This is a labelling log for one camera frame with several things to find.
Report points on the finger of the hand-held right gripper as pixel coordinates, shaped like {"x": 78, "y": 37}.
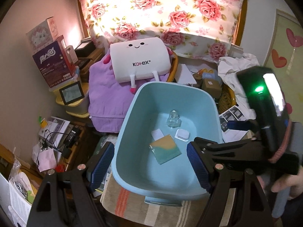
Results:
{"x": 236, "y": 149}
{"x": 239, "y": 125}

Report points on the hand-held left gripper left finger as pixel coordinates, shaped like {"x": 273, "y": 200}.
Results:
{"x": 101, "y": 165}

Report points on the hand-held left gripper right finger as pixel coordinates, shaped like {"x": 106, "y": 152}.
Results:
{"x": 198, "y": 167}

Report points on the glass jar with metal lid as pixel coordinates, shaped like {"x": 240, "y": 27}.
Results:
{"x": 173, "y": 120}

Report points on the white card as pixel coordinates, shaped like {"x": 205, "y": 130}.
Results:
{"x": 156, "y": 134}

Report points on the light blue plastic basin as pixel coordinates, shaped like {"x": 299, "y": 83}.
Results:
{"x": 142, "y": 113}

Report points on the person's right hand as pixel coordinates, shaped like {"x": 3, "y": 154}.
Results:
{"x": 293, "y": 184}

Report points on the printed paper sheet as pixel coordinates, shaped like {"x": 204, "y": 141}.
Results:
{"x": 233, "y": 114}

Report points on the low wicker basket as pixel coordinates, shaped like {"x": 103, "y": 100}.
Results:
{"x": 228, "y": 101}

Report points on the white square case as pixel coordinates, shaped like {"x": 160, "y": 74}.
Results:
{"x": 182, "y": 135}

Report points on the yellow green packet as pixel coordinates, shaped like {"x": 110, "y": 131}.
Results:
{"x": 165, "y": 150}

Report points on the brown cardboard box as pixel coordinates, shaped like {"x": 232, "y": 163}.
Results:
{"x": 211, "y": 86}

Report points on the white crumpled cloth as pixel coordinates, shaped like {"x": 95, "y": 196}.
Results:
{"x": 229, "y": 66}

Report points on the pink note paper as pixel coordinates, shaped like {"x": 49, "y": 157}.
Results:
{"x": 47, "y": 160}

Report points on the light blue small box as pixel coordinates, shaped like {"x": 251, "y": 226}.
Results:
{"x": 209, "y": 75}

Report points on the stack of booklets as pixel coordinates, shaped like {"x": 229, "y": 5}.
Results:
{"x": 59, "y": 124}

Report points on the clear container with yellow lid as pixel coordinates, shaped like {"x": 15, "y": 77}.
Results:
{"x": 78, "y": 110}

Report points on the heart decorated panel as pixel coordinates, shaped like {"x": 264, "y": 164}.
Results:
{"x": 284, "y": 40}

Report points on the striped table mat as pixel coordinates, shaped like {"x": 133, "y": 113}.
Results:
{"x": 151, "y": 215}

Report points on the purple towel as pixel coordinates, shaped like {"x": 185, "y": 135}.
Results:
{"x": 106, "y": 94}

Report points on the white cardboard box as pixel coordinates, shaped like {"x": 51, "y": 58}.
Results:
{"x": 185, "y": 74}

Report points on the dark brown boxes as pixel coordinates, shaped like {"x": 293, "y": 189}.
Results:
{"x": 90, "y": 63}

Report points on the purple printed box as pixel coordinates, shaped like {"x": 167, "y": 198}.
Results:
{"x": 51, "y": 63}

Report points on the black box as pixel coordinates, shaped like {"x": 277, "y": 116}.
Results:
{"x": 84, "y": 47}

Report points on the white smiley plush pillow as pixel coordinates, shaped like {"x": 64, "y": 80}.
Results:
{"x": 139, "y": 52}

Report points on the floral rose curtain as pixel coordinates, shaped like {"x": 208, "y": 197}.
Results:
{"x": 165, "y": 9}

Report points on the white cat printed box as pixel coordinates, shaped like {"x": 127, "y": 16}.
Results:
{"x": 39, "y": 36}

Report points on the black picture frame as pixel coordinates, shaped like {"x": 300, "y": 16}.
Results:
{"x": 72, "y": 93}

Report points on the wooden window frame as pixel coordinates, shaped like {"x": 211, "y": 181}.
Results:
{"x": 240, "y": 23}

